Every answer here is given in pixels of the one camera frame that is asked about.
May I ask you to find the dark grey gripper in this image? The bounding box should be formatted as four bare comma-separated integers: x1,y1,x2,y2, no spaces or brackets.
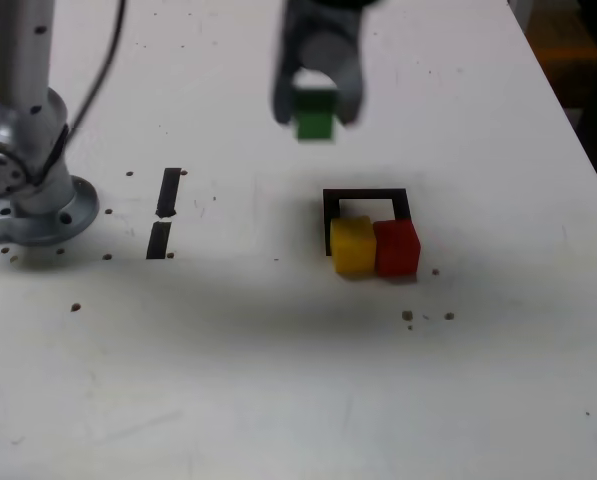
269,0,369,127

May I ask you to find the green cube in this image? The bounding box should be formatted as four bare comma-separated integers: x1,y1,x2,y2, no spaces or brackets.
292,84,340,144

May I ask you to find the yellow cube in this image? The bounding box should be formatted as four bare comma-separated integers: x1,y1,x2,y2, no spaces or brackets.
330,215,378,276

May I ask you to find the red cube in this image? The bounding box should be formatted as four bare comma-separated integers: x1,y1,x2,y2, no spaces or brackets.
373,219,423,278

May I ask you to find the black tape square outline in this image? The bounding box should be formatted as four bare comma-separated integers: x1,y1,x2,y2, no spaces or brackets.
322,187,413,257

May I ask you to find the black tape strip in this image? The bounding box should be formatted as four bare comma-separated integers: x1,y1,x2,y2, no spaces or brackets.
146,167,183,261

